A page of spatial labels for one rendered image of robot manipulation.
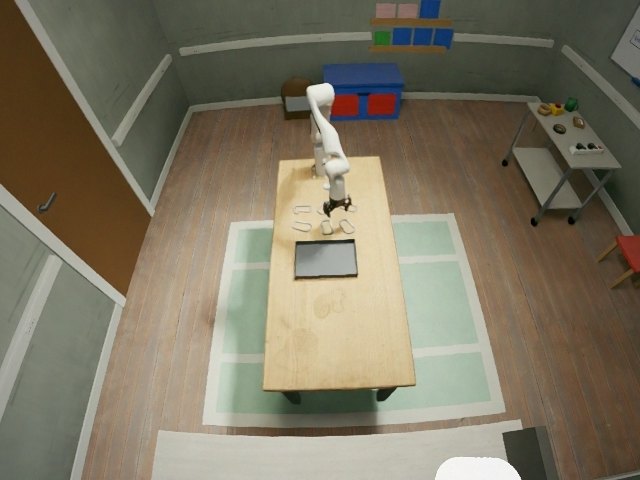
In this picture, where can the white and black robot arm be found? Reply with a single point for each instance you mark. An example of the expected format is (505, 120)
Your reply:
(318, 95)

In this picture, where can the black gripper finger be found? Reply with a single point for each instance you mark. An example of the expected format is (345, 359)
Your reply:
(326, 207)
(346, 205)

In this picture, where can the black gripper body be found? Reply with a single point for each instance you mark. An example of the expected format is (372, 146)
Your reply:
(336, 202)

